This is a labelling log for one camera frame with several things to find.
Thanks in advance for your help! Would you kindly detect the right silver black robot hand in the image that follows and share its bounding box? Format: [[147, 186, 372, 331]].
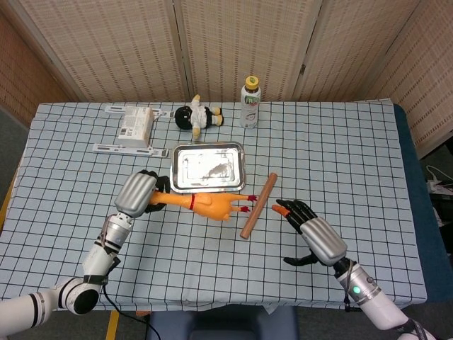
[[271, 198, 348, 267]]

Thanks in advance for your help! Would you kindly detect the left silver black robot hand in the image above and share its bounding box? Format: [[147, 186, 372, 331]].
[[114, 169, 171, 217]]

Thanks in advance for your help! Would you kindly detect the yellow rubber chicken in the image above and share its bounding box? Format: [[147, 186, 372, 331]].
[[147, 191, 258, 222]]

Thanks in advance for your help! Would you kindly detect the stainless steel tray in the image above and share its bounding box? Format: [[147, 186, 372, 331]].
[[170, 141, 247, 195]]

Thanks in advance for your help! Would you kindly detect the white grid-patterned tablecloth table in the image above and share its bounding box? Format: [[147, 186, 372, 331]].
[[0, 98, 428, 312]]

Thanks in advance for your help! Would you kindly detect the woven folding screen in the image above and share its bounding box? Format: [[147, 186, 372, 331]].
[[0, 0, 453, 157]]

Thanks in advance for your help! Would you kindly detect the white cardboard box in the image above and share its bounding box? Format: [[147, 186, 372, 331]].
[[115, 106, 154, 148]]

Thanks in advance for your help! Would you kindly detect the wooden rolling pin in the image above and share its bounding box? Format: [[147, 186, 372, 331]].
[[239, 172, 279, 239]]

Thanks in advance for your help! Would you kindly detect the black and white plush doll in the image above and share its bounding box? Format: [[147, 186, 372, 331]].
[[173, 93, 224, 140]]

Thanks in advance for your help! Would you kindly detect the white drink bottle yellow cap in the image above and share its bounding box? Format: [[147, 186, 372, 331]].
[[240, 75, 262, 129]]

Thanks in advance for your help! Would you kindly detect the black cable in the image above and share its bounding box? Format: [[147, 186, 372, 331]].
[[101, 283, 160, 340]]

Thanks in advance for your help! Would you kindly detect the white cables and adapter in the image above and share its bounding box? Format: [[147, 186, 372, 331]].
[[426, 164, 453, 194]]

